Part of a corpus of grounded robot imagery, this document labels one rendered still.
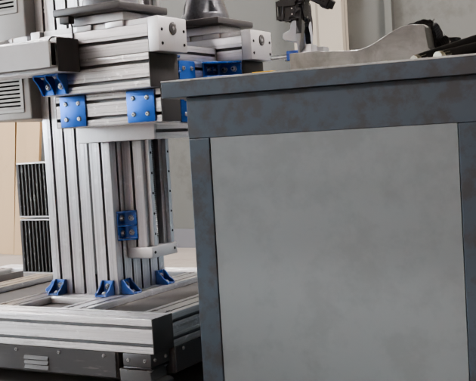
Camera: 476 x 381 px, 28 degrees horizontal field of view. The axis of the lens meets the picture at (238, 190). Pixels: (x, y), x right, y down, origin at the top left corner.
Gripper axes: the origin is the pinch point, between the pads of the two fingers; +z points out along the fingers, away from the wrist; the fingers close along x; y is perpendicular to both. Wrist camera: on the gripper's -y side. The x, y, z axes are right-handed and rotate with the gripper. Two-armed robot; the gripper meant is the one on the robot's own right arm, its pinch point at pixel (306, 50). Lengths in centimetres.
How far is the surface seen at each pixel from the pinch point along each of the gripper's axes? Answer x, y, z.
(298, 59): 8.2, -0.6, 3.1
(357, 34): -268, 63, -31
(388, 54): 8.2, -25.5, 3.9
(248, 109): 69, -10, 18
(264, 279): 68, -12, 54
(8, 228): -253, 302, 74
